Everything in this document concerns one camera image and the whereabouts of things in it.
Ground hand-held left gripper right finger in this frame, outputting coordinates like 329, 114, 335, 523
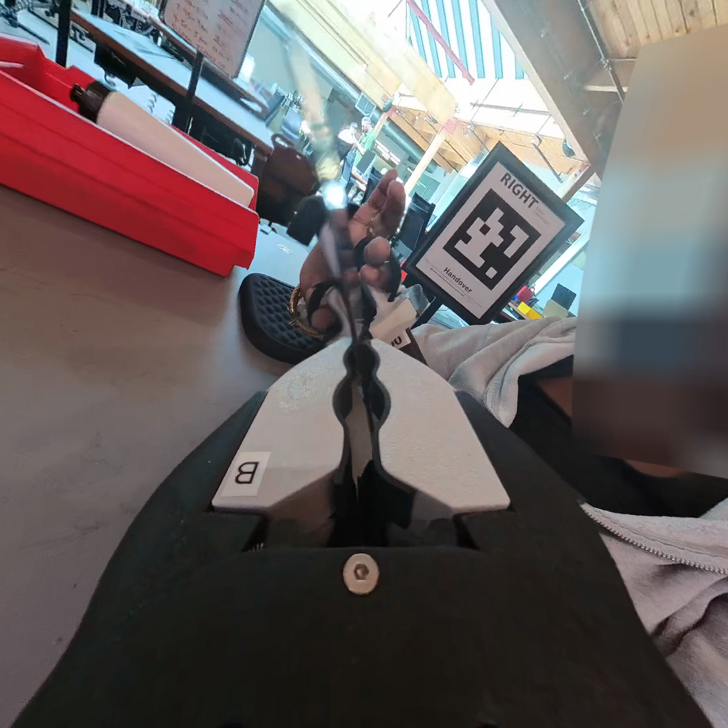
359, 338, 511, 544

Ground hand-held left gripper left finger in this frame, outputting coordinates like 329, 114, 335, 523
210, 338, 360, 547

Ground thin dark shiny metal plate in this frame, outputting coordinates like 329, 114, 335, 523
281, 0, 376, 496

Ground red plastic bin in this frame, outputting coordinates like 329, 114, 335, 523
0, 31, 260, 278

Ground person's right forearm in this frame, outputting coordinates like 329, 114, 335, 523
412, 317, 576, 427

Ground person's right hand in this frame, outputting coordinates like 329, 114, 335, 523
298, 168, 407, 336

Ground black perforated armrest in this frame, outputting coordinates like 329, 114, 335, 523
238, 273, 348, 366

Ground framed marker sign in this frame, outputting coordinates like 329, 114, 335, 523
401, 141, 585, 326

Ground person's black shirt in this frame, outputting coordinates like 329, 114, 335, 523
509, 370, 728, 519

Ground brown chair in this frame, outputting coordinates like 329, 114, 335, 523
267, 133, 319, 225

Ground white bottle black cap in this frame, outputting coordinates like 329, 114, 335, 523
71, 80, 256, 208

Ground person's grey hooded jacket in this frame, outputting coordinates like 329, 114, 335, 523
580, 500, 728, 728

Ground handwritten whiteboard on stand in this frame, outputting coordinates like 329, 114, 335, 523
162, 0, 267, 132

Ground gold bracelets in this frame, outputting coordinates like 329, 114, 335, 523
287, 283, 322, 337

